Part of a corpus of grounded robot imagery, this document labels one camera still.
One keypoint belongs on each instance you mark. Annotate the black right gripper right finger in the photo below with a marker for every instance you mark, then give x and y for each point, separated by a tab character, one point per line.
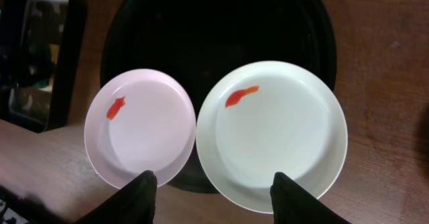
292	204

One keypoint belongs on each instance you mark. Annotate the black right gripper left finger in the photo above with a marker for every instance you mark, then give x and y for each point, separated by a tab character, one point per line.
135	203

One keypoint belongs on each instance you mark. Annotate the round black serving tray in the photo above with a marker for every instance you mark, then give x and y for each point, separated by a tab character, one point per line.
198	42

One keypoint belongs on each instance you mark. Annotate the orange stain on cream plate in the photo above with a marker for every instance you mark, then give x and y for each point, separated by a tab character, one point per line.
235	97

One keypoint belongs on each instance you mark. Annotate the cream white plate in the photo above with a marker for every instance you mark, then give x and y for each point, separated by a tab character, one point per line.
293	124

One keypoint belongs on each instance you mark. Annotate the black rectangular water tray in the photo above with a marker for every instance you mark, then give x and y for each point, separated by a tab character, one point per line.
40	47

